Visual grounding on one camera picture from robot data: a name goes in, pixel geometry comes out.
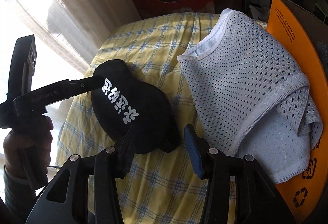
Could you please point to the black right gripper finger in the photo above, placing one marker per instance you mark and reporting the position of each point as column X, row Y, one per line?
column 65, row 199
column 37, row 100

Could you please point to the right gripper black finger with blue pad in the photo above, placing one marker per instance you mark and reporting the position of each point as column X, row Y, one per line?
column 257, row 198

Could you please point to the black sock white lettering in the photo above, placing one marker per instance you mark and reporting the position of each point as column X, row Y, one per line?
column 123, row 101

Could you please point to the grey left sleeve forearm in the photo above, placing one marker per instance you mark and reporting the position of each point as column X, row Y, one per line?
column 20, row 198

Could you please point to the person's left hand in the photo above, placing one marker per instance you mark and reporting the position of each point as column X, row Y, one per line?
column 15, row 141

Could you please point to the yellow plaid bed sheet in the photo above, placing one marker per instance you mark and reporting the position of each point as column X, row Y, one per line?
column 161, row 187

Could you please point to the white mesh vest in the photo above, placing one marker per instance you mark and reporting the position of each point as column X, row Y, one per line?
column 252, row 97

